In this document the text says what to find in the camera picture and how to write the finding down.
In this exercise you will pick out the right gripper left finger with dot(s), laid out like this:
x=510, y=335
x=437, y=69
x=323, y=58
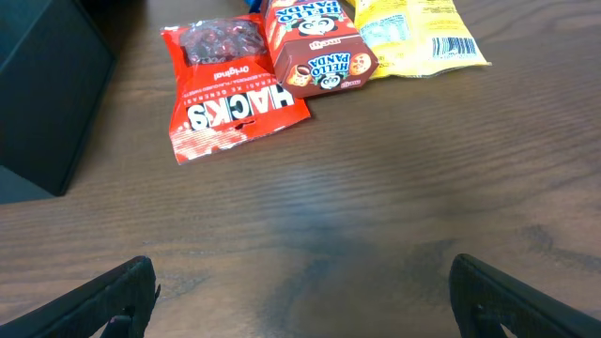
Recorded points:
x=120, y=303

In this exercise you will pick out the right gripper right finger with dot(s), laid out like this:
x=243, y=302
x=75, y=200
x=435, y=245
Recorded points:
x=487, y=302

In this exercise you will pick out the red Hacks candy bag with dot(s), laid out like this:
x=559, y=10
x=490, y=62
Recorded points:
x=226, y=90

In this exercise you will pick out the black gift box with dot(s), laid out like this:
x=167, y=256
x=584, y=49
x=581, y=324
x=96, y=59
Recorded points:
x=55, y=67

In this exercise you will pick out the yellow snack bag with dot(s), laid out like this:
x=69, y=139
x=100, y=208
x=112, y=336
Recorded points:
x=416, y=38

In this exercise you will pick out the Hello Panda biscuit box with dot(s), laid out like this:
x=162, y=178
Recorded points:
x=315, y=48

